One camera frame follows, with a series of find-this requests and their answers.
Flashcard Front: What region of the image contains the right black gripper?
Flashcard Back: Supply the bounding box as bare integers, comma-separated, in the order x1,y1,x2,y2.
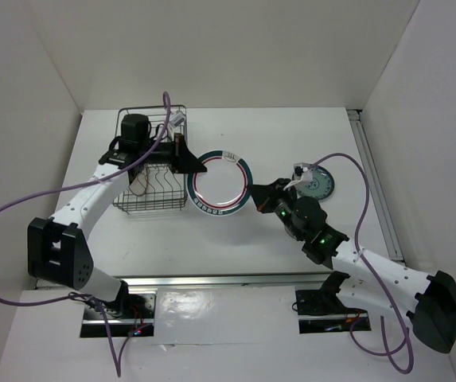
247,177,305,241

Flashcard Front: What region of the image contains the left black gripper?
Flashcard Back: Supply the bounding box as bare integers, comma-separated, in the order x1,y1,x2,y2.
138,132,206,173

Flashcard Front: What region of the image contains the teal red rimmed plate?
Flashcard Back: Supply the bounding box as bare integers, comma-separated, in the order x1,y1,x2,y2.
186,150,253,217

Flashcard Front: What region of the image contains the blue floral small plate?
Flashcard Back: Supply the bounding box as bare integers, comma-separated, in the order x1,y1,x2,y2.
296,166,335,201

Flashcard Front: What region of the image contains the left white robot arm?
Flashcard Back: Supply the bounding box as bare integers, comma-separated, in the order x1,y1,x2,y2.
27,111,206,318

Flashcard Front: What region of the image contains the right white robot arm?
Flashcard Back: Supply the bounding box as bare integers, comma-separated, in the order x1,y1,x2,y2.
247,178,456,353

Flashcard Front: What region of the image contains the metal wire dish rack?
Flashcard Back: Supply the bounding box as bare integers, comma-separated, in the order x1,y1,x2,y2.
113,106,187,214

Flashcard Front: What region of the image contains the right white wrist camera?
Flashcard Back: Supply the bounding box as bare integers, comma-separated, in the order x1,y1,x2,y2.
283,162,314,190

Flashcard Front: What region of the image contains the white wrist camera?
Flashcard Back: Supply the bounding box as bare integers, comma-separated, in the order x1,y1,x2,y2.
283,162,314,190
167,110,186,136

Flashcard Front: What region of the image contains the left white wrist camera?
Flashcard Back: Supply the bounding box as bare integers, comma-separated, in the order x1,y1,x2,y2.
167,110,186,136

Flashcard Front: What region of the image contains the aluminium front rail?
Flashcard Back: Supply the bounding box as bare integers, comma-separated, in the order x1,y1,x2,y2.
123,270,332,289

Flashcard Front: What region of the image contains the aluminium rail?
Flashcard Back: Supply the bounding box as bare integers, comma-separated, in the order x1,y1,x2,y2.
346,109,405,264
123,270,332,289

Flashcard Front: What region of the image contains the aluminium right side rail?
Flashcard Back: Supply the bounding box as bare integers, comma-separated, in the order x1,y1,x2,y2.
346,109,405,264

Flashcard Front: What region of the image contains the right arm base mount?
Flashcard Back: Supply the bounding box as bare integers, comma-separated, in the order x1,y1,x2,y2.
291,271,371,334

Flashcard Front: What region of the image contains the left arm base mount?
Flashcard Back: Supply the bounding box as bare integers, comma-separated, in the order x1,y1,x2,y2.
80,290,157,338

